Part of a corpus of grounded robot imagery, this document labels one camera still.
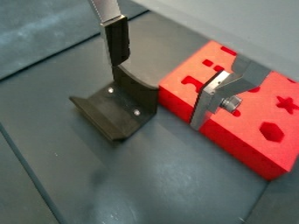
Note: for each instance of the wrist-2 gripper left finger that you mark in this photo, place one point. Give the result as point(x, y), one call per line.
point(113, 28)

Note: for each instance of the wrist-2 gripper right finger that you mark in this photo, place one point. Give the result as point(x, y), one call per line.
point(219, 91)

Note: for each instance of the red foam shape board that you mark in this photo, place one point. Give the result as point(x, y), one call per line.
point(259, 134)

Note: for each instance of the black angled bracket stand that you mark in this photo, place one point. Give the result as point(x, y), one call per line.
point(121, 106)

